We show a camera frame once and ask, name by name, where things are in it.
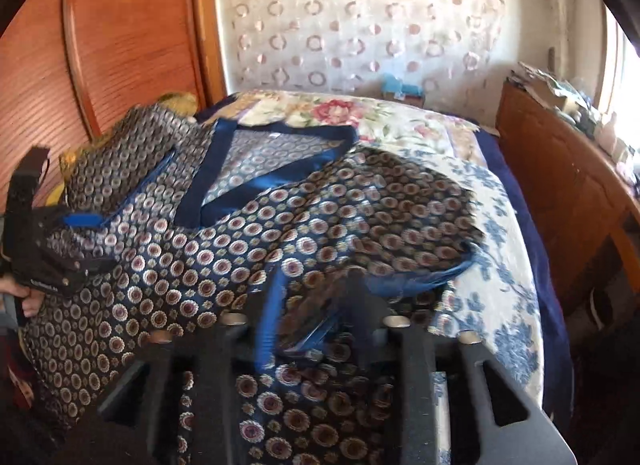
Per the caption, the blue tissue box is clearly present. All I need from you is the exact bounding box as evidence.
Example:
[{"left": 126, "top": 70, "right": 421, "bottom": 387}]
[{"left": 381, "top": 73, "right": 426, "bottom": 102}]

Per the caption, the navy blue bed cover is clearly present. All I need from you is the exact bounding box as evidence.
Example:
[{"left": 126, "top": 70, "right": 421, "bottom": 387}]
[{"left": 194, "top": 94, "right": 577, "bottom": 423}]

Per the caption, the window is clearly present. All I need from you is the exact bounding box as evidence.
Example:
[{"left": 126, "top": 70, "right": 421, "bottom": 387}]
[{"left": 602, "top": 10, "right": 640, "bottom": 146}]

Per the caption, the blue floral bedsheet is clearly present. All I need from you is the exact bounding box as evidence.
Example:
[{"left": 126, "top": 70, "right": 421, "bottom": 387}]
[{"left": 427, "top": 145, "right": 547, "bottom": 411}]

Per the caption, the wooden cabinet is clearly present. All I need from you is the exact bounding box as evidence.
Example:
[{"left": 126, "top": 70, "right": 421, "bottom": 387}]
[{"left": 494, "top": 80, "right": 640, "bottom": 318}]

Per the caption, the person's left hand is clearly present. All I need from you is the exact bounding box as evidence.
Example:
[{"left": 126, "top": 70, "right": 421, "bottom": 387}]
[{"left": 0, "top": 279, "right": 42, "bottom": 318}]

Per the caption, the pink floral quilt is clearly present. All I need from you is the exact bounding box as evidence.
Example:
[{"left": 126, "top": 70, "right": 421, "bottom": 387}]
[{"left": 235, "top": 89, "right": 482, "bottom": 166}]

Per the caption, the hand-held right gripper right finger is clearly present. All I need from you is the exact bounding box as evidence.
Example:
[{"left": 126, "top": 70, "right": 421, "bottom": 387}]
[{"left": 340, "top": 272, "right": 578, "bottom": 465}]

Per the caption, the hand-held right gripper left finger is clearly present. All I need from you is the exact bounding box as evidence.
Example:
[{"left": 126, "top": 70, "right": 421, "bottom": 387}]
[{"left": 97, "top": 312, "right": 252, "bottom": 465}]

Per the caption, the navy medallion-patterned garment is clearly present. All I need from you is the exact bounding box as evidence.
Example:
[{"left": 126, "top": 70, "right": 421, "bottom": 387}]
[{"left": 22, "top": 104, "right": 485, "bottom": 465}]

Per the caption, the white circle-patterned curtain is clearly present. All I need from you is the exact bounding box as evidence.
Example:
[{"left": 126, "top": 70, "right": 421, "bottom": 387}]
[{"left": 212, "top": 0, "right": 507, "bottom": 96}]

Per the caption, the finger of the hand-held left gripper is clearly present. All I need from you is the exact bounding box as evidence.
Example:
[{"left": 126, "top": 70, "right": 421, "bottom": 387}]
[
  {"left": 34, "top": 209, "right": 119, "bottom": 277},
  {"left": 7, "top": 145, "right": 52, "bottom": 218}
]

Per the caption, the wooden wardrobe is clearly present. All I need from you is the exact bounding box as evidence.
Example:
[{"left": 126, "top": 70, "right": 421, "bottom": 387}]
[{"left": 0, "top": 0, "right": 228, "bottom": 168}]

